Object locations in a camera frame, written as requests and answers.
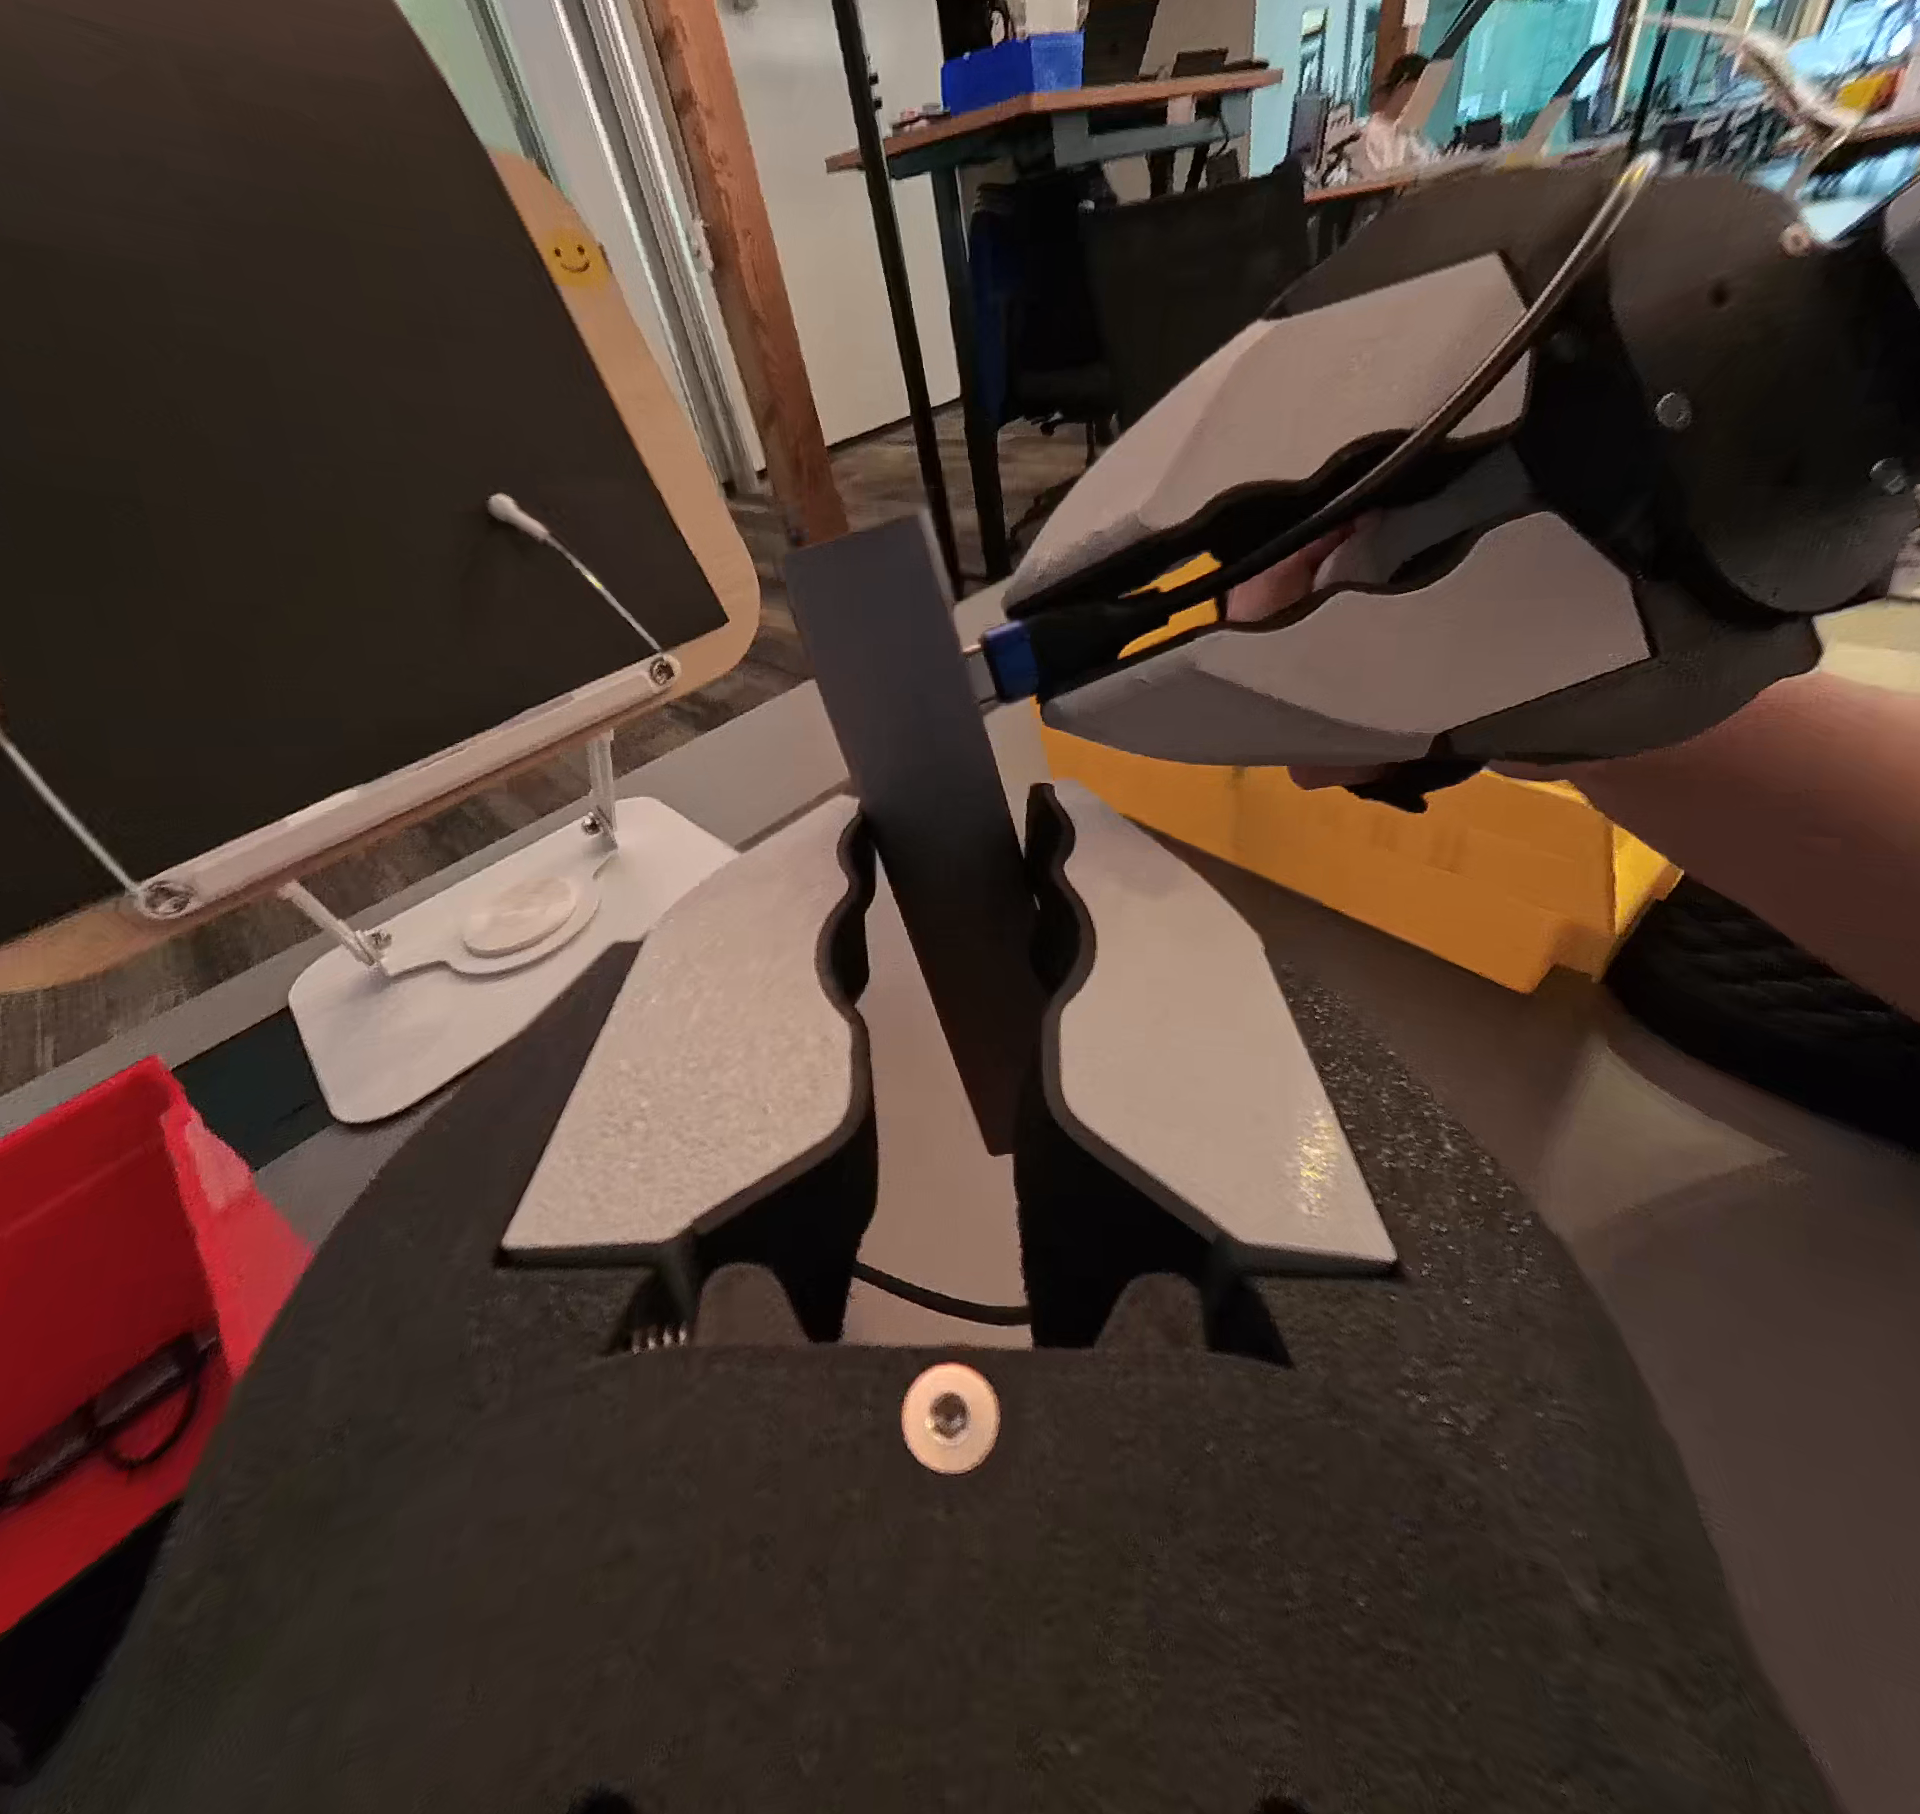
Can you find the blue fabric chair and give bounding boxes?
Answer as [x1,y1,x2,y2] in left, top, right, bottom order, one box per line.
[968,171,1119,436]

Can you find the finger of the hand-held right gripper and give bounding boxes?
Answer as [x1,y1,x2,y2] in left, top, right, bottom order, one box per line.
[998,252,1535,620]
[1036,508,1655,769]

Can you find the black board wooden rim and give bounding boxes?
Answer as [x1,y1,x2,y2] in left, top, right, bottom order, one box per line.
[0,0,763,999]

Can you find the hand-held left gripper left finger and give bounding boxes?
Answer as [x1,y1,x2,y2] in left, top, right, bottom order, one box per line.
[497,794,879,1345]

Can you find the tangled black cables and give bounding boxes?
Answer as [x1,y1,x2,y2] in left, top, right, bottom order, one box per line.
[0,1328,225,1509]

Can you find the black laptop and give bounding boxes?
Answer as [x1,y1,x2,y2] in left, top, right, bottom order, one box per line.
[1080,0,1163,87]

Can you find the yellow plastic bin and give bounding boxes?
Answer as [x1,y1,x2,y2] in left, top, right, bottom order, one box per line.
[1037,554,1685,996]

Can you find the black office chair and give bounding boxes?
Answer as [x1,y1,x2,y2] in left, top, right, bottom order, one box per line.
[1075,164,1319,454]

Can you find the blue plastic bin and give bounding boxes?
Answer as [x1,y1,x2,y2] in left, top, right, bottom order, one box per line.
[942,29,1086,120]

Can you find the black floor stand pole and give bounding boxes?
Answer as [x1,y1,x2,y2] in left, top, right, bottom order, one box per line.
[812,0,964,594]

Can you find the grey usb hub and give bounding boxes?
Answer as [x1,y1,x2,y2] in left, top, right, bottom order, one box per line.
[783,513,1055,1325]

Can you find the wooden top desk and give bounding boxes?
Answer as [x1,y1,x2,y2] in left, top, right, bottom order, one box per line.
[826,66,1286,587]

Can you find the person's right forearm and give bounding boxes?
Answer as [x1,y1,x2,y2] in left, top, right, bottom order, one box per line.
[1290,674,1920,1024]

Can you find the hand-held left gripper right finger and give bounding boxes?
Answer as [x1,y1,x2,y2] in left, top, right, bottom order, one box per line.
[1017,782,1403,1351]

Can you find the black mesh cushion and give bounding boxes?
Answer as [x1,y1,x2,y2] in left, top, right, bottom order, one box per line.
[1607,876,1920,1154]

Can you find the person's right hand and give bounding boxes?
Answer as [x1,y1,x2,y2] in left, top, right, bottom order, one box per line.
[1222,520,1367,622]

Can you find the wooden pillar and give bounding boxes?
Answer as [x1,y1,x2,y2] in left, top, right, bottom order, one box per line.
[613,0,851,544]

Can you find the black cable blue plug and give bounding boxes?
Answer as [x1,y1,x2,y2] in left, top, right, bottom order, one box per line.
[968,152,1666,708]

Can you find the red plastic bin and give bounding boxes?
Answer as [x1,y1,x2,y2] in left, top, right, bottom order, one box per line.
[0,1057,314,1639]

